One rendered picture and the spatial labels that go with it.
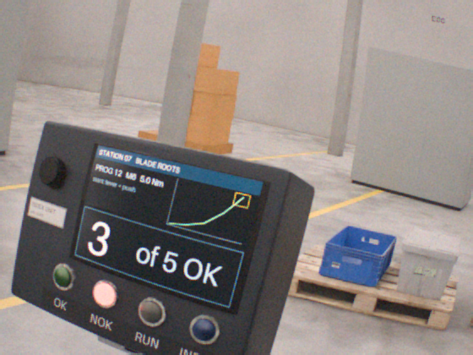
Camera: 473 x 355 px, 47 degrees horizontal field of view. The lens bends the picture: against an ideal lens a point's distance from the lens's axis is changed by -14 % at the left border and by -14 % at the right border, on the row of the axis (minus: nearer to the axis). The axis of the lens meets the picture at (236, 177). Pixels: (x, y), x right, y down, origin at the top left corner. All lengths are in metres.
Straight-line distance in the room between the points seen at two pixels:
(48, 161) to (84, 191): 0.05
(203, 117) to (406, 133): 2.91
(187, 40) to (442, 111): 3.52
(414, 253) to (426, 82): 4.69
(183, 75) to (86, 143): 6.01
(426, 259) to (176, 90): 3.85
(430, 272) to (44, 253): 3.24
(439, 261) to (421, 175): 4.53
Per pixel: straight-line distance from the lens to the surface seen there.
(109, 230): 0.54
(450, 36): 13.31
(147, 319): 0.52
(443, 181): 8.03
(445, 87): 8.01
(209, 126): 8.62
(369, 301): 3.66
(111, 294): 0.53
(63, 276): 0.56
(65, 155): 0.58
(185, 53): 6.58
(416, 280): 3.71
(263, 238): 0.49
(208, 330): 0.49
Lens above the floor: 1.33
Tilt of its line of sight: 10 degrees down
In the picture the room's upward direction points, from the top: 9 degrees clockwise
